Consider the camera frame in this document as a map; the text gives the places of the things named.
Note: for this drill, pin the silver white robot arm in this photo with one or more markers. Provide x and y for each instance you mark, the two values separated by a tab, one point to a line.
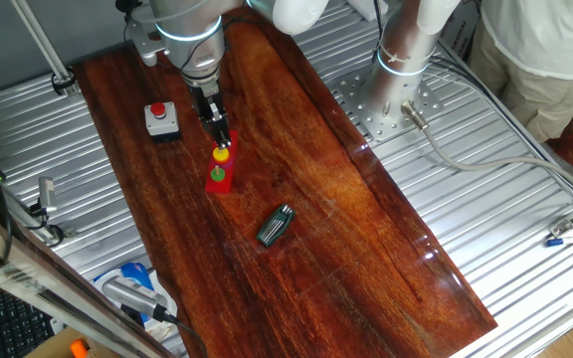
192	30

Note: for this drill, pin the purple Hanoi disc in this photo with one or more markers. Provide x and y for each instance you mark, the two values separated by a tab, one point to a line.
229	162

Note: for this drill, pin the small silver camera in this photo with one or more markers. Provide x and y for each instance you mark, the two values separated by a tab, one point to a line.
47	194

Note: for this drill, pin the person in white shirt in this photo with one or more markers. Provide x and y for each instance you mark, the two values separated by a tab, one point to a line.
540	40

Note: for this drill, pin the black computer keyboard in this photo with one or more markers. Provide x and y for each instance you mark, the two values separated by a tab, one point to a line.
13	323

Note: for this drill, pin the silver ribbed depth camera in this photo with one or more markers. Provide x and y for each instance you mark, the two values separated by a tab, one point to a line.
132	294

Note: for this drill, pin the green Hanoi disc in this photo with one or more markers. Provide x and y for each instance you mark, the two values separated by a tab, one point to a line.
217	174

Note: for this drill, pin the brown cardboard box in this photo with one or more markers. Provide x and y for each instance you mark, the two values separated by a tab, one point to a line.
55	345

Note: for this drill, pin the aluminium camera pole with clamp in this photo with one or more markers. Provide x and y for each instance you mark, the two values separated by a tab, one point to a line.
43	45

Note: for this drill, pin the metal camera stand with clamp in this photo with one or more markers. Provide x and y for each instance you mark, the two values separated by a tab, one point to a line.
43	226

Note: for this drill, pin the glossy brown wood board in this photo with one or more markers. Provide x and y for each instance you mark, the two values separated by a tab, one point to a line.
291	199

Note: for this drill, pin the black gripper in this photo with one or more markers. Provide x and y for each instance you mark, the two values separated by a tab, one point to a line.
202	102

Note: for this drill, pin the blue white tissue pack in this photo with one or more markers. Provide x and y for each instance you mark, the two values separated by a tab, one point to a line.
136	272

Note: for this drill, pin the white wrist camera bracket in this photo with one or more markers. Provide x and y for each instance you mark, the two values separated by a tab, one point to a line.
142	45

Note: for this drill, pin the white box with red button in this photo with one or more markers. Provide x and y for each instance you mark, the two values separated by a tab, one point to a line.
163	124

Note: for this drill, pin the yellow Hanoi disc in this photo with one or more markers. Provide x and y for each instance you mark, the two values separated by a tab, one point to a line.
221	155

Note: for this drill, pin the aluminium frame beam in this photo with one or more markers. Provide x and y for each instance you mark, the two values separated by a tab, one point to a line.
43	283

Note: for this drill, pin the perforated metal robot base plate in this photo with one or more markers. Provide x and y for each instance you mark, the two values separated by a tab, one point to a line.
361	109

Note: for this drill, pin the printed white cardboard box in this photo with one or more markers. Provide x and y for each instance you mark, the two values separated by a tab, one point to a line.
458	35

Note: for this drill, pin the red Hanoi base with pegs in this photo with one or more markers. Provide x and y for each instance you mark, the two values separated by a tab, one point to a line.
222	188

